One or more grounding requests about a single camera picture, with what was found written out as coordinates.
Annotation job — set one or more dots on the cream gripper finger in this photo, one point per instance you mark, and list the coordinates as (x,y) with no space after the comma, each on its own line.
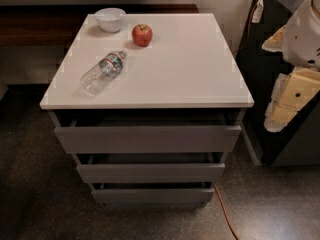
(291,93)
(274,43)

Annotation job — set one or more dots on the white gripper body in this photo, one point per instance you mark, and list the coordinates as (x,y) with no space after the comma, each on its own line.
(302,39)

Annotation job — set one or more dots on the grey bottom drawer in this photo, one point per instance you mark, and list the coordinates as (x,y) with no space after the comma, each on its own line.
(153,194)

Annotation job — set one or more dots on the grey drawer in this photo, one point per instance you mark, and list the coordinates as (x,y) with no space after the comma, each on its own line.
(142,168)
(147,130)
(153,194)

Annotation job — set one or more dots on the white cabinet counter top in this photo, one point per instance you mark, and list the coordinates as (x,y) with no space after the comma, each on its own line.
(187,64)

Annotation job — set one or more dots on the grey top drawer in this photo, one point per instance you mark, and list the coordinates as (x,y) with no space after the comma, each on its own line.
(147,130)

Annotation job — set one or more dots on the grey middle drawer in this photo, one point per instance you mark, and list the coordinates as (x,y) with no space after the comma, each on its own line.
(142,168)

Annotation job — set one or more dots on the white paper tag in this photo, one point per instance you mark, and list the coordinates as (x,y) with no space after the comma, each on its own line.
(257,12)

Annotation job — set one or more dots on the black cabinet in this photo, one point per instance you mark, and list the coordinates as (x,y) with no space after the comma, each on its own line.
(299,142)

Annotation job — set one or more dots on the red apple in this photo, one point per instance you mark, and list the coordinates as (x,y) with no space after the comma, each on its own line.
(142,35)

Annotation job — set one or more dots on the white bowl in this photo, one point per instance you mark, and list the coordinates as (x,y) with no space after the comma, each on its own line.
(110,19)

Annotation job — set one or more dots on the clear plastic water bottle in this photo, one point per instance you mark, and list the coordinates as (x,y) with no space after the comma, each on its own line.
(99,76)

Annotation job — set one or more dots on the dark wooden bench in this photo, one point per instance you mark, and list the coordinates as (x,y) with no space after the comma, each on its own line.
(42,25)

